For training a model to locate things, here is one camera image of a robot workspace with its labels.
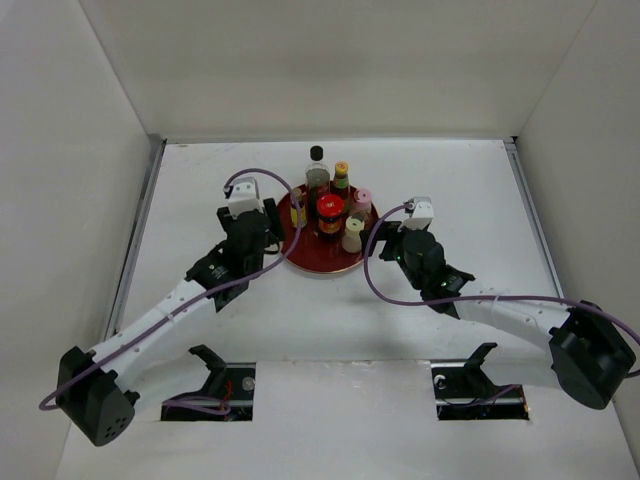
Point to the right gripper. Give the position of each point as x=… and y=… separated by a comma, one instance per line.
x=388, y=231

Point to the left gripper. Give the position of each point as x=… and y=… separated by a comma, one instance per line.
x=274, y=231

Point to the pink-capped spice shaker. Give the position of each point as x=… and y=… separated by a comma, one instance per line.
x=361, y=204

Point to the small yellow-label bottle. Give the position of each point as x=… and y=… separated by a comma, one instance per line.
x=298, y=213

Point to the red-lid sauce jar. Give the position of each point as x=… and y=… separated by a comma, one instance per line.
x=330, y=216

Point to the yellow-capped sauce bottle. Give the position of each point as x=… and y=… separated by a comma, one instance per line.
x=341, y=185

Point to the tall dark soy sauce bottle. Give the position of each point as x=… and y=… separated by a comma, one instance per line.
x=317, y=179

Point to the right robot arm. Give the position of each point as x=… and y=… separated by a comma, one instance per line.
x=582, y=349

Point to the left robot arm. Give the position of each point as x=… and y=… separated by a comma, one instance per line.
x=157, y=360

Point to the round red tray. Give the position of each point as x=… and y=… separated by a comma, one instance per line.
x=314, y=252

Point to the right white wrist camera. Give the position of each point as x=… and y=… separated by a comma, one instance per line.
x=420, y=213

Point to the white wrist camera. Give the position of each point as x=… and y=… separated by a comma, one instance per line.
x=420, y=213
x=242, y=195

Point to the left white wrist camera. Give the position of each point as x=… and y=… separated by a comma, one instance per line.
x=242, y=195

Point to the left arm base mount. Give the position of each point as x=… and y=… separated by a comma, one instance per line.
x=227, y=394

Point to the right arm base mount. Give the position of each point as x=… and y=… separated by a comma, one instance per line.
x=463, y=392

